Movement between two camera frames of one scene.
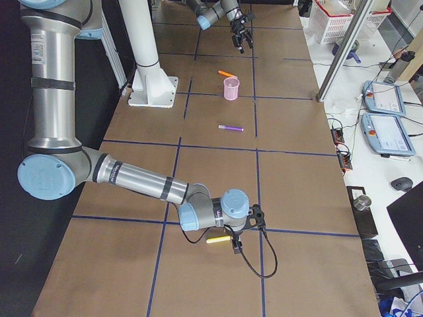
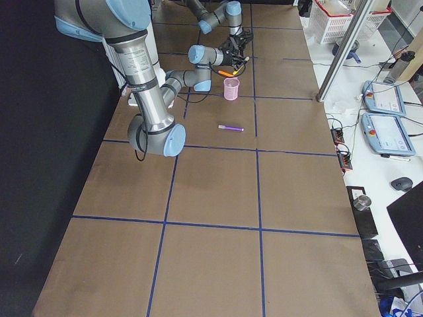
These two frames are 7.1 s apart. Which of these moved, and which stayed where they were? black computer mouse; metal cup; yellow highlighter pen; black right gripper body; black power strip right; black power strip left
Moved: black right gripper body; yellow highlighter pen
Stayed: black power strip left; black computer mouse; metal cup; black power strip right
